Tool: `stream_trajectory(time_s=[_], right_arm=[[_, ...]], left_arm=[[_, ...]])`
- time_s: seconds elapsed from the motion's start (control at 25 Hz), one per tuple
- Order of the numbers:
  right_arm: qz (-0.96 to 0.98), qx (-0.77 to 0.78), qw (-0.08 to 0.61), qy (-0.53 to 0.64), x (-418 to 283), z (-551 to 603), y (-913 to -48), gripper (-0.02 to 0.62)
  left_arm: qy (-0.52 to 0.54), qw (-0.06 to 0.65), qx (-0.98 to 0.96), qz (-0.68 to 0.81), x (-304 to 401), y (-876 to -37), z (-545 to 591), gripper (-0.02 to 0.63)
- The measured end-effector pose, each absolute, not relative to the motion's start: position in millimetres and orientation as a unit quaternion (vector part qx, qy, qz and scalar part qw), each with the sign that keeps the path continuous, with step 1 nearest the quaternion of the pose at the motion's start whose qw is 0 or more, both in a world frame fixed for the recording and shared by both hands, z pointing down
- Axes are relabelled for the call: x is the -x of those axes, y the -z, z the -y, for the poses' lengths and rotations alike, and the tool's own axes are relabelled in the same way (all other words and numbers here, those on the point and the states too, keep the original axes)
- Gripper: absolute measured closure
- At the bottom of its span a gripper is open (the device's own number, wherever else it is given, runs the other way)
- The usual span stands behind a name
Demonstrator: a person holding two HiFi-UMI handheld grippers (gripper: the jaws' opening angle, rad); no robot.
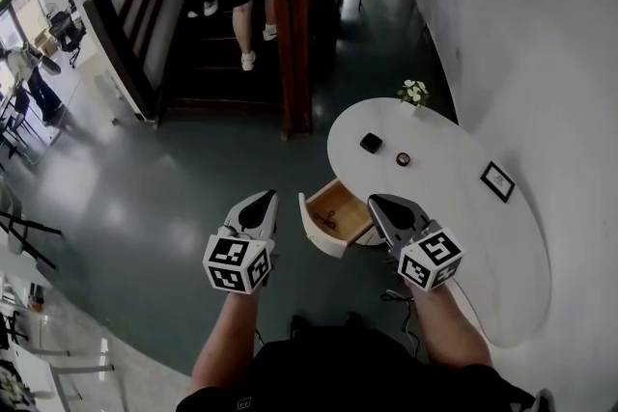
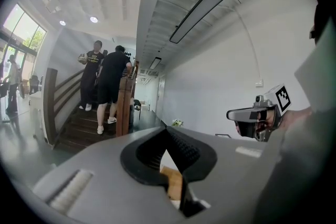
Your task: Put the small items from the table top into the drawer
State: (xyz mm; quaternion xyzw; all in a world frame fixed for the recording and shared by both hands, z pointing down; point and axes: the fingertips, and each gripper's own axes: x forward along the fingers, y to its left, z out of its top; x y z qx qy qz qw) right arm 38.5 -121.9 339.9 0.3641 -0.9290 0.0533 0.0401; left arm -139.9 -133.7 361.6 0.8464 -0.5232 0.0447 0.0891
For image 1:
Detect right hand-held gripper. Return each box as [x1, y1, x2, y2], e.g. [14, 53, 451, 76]
[367, 192, 465, 291]

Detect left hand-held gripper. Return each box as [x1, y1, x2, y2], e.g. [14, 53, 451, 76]
[202, 190, 281, 295]

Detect white large drawer wooden inside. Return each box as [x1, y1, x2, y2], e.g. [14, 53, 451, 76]
[297, 178, 376, 260]

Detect small black square object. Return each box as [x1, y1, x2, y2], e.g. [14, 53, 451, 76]
[359, 132, 383, 154]

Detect person's left forearm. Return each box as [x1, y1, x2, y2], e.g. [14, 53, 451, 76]
[190, 288, 266, 396]

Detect person's right forearm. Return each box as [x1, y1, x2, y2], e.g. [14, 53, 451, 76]
[404, 277, 493, 369]

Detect white curved desk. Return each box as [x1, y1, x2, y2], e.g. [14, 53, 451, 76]
[326, 96, 552, 349]

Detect person's left shoe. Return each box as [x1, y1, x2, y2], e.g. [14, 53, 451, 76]
[290, 314, 313, 340]

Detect white flowers in white pot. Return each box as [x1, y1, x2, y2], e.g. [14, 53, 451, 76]
[396, 79, 431, 119]

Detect dark wooden staircase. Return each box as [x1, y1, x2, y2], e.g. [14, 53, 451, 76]
[82, 0, 340, 142]

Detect person's black shirt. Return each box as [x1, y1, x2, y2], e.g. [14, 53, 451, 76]
[176, 327, 537, 412]

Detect white console table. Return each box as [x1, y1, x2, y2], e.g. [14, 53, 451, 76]
[93, 69, 123, 125]

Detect black folding stand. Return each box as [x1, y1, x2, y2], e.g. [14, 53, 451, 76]
[0, 206, 65, 272]

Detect white glass table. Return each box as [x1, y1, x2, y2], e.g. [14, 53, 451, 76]
[0, 269, 127, 412]

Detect black office chair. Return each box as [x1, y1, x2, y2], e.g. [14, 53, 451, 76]
[47, 9, 89, 69]

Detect black picture frame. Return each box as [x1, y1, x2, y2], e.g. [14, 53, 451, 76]
[479, 160, 517, 205]

